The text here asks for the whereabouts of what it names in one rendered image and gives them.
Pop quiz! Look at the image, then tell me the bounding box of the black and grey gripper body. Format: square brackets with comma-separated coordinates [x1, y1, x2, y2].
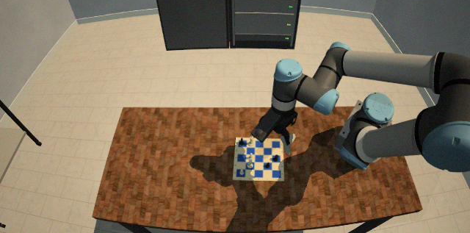
[271, 104, 298, 134]

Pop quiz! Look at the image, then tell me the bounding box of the blue and cream chessboard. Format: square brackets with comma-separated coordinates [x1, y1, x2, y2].
[233, 137, 284, 182]

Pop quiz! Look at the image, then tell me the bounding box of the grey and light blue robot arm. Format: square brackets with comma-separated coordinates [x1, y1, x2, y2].
[271, 42, 470, 173]

